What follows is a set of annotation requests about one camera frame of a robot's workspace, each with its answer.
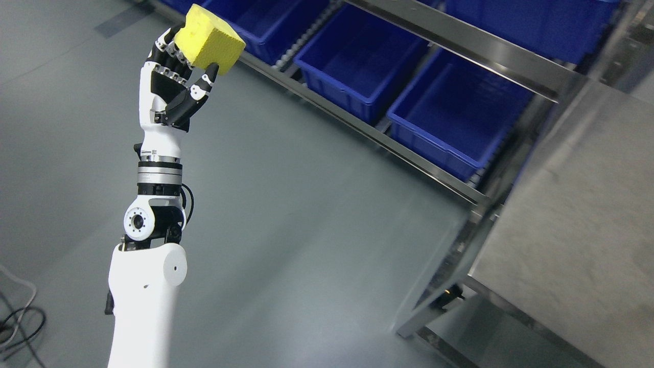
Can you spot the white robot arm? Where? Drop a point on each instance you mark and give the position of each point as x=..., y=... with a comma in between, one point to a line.
x=149, y=265

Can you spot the blue bin lower right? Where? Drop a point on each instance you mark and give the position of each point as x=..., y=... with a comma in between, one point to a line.
x=456, y=114

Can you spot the metal shelf rack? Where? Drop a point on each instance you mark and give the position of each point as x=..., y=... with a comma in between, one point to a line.
x=292, y=204

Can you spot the blue bin upper row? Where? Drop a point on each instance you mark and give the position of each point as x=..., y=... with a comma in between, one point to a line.
x=562, y=30

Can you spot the yellow foam block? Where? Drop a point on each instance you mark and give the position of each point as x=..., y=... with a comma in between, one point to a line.
x=205, y=39

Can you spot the blue bin lower left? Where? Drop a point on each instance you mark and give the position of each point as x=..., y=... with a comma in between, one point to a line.
x=269, y=28

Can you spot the stainless steel table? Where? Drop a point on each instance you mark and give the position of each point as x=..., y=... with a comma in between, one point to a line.
x=570, y=256

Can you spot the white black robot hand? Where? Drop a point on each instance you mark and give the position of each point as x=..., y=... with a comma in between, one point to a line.
x=166, y=100

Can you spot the blue bin lower middle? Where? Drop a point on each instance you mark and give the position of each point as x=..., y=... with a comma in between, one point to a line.
x=360, y=62

